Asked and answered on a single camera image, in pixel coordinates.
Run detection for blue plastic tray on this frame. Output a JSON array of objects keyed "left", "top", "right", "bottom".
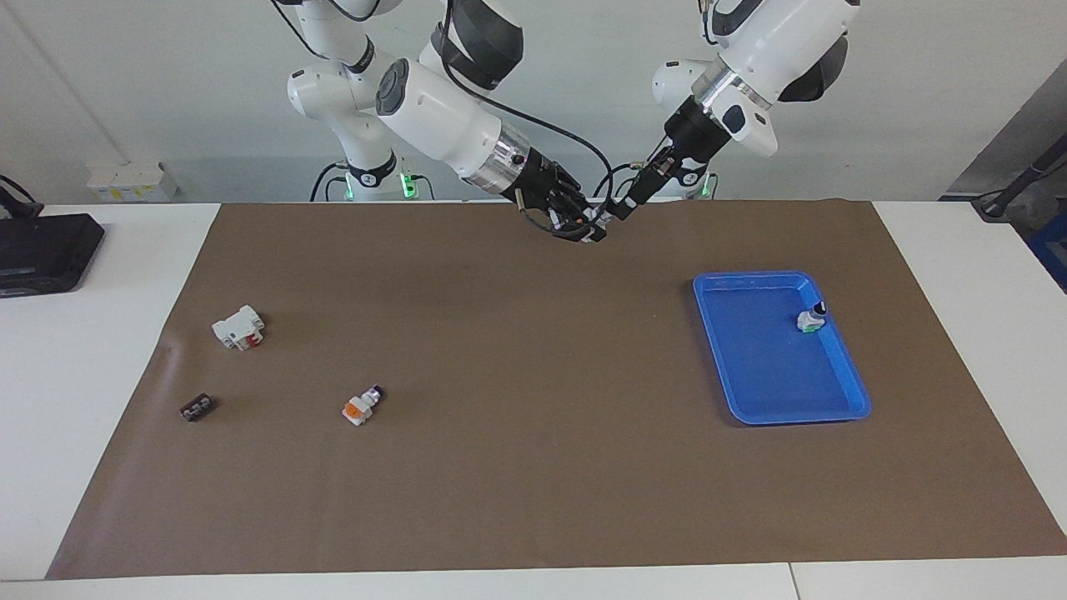
[{"left": 694, "top": 270, "right": 873, "bottom": 427}]

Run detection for brown table mat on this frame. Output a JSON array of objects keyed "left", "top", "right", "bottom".
[{"left": 46, "top": 198, "right": 1067, "bottom": 581}]

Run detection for white circuit breaker red levers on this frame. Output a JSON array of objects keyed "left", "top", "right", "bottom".
[{"left": 212, "top": 305, "right": 266, "bottom": 352}]

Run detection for black tripod leg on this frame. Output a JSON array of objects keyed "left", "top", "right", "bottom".
[{"left": 971, "top": 137, "right": 1067, "bottom": 223}]

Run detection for blue crate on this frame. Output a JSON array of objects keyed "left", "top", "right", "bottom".
[{"left": 1027, "top": 229, "right": 1067, "bottom": 293}]

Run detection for white cardboard box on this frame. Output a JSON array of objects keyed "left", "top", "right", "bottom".
[{"left": 87, "top": 161, "right": 178, "bottom": 203}]

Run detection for black electronic device box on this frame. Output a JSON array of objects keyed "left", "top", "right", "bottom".
[{"left": 0, "top": 213, "right": 107, "bottom": 298}]

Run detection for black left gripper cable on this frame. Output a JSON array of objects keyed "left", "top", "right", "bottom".
[{"left": 594, "top": 146, "right": 668, "bottom": 205}]

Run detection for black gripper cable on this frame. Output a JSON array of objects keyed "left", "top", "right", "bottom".
[
  {"left": 438, "top": 0, "right": 618, "bottom": 234},
  {"left": 594, "top": 146, "right": 668, "bottom": 205}
]

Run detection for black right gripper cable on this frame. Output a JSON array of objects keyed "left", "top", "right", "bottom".
[{"left": 438, "top": 0, "right": 618, "bottom": 234}]

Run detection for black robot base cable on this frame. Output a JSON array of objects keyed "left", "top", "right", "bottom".
[{"left": 309, "top": 162, "right": 345, "bottom": 203}]

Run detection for black curved cable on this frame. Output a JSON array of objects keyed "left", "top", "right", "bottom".
[{"left": 0, "top": 175, "right": 44, "bottom": 221}]

